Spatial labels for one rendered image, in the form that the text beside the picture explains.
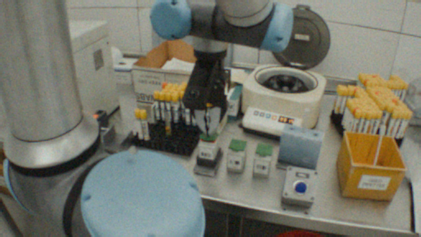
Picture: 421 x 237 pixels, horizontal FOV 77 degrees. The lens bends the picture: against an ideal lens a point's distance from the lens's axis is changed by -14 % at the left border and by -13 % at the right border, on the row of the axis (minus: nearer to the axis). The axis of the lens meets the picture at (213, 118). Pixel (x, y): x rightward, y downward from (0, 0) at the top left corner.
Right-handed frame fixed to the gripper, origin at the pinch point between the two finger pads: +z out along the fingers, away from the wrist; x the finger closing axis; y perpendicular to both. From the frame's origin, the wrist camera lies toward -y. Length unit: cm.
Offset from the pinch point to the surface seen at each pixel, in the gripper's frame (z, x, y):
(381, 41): -12, -49, 57
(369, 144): 2.6, -39.8, 10.1
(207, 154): 4.9, -0.4, -1.6
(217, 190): 9.7, -4.7, -7.9
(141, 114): -0.7, 18.5, 2.2
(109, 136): 4.7, 26.7, -2.3
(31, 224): 98, 116, 10
